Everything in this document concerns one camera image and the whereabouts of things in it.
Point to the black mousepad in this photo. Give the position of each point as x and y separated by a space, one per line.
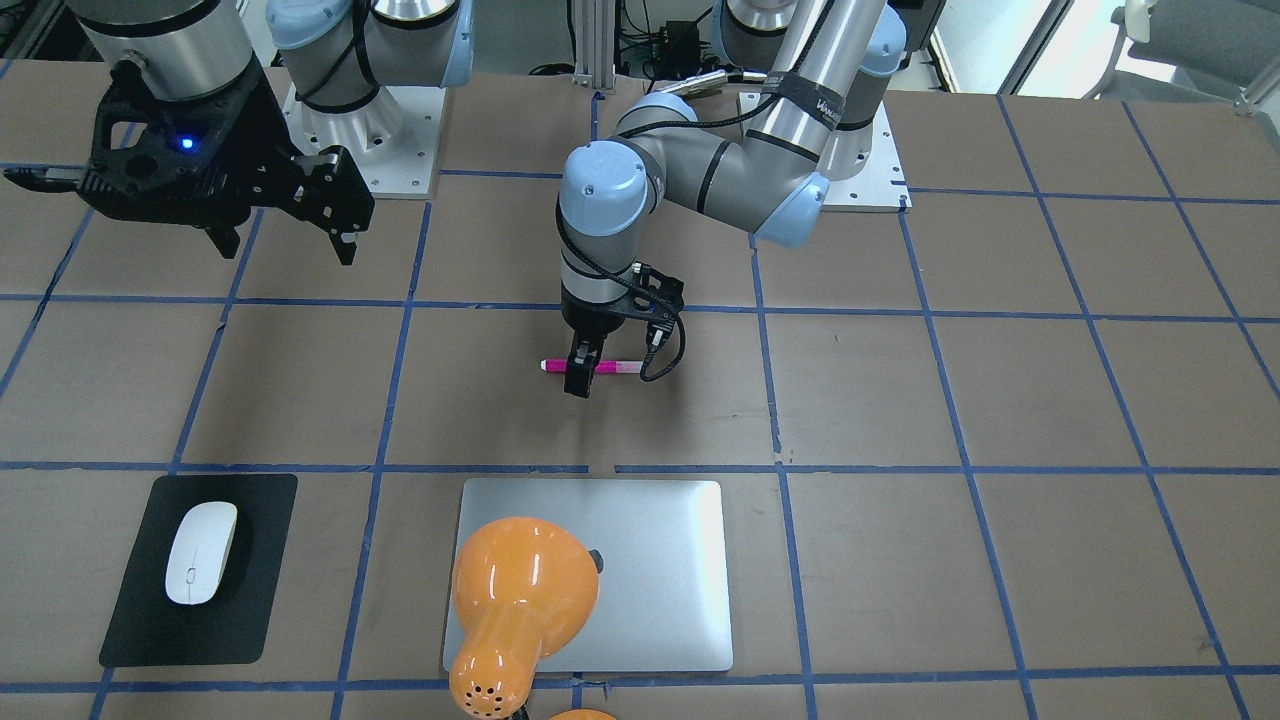
146 629

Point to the pink highlighter pen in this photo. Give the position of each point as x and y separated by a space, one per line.
557 365

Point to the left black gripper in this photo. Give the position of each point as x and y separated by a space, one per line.
584 327

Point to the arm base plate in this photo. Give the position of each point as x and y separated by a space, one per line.
864 169
395 140

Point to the orange desk lamp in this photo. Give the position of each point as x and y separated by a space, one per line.
521 589

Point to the white computer mouse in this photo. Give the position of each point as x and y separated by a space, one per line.
199 553

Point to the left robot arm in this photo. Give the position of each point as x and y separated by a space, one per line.
825 66

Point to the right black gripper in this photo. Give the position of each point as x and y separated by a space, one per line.
262 160

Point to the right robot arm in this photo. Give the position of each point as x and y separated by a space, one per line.
339 53

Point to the grey closed laptop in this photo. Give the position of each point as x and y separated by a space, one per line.
664 602

